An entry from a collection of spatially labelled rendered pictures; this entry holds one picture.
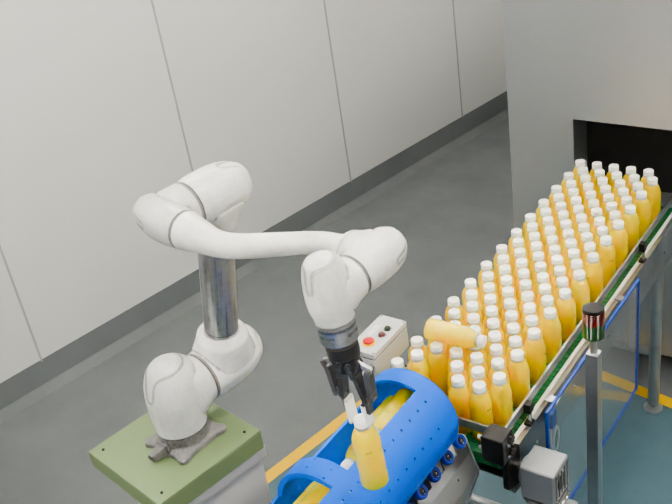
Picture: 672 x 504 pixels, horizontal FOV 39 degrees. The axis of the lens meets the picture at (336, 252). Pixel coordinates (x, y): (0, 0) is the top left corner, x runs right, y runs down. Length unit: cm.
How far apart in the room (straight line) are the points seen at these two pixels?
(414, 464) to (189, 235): 84
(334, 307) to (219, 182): 58
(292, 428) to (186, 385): 182
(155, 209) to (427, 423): 91
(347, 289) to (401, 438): 65
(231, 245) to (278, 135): 353
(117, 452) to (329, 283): 117
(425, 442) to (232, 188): 84
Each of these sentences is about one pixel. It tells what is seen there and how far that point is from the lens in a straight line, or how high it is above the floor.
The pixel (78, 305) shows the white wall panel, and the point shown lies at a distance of 520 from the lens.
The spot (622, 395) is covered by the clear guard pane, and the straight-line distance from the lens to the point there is 370.
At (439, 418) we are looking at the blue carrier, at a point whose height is 116.
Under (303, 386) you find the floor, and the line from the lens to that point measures 474.
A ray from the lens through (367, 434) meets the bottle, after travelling 225.
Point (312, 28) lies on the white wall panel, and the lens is 579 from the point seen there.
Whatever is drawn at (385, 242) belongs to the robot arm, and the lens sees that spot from 211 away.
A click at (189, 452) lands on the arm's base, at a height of 108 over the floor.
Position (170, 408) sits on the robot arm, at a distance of 275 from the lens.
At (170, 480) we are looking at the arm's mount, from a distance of 279.
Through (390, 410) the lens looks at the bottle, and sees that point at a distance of 267.
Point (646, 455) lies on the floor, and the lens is 426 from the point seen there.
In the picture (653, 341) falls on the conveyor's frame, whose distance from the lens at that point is 423.
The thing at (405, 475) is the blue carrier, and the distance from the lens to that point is 254.
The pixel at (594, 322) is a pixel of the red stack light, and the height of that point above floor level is 123.
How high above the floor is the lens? 288
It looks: 30 degrees down
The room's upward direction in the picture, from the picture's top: 9 degrees counter-clockwise
